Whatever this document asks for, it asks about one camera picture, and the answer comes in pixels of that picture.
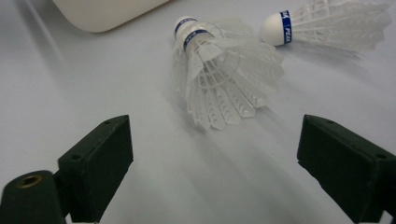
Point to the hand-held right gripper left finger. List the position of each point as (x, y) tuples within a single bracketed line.
[(96, 165)]

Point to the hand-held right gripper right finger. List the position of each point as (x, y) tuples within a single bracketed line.
[(345, 168)]

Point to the white shuttlecock with blue band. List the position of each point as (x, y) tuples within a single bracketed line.
[(183, 22), (274, 29), (224, 93)]

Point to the white plastic storage bin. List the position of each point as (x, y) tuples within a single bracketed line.
[(106, 14)]

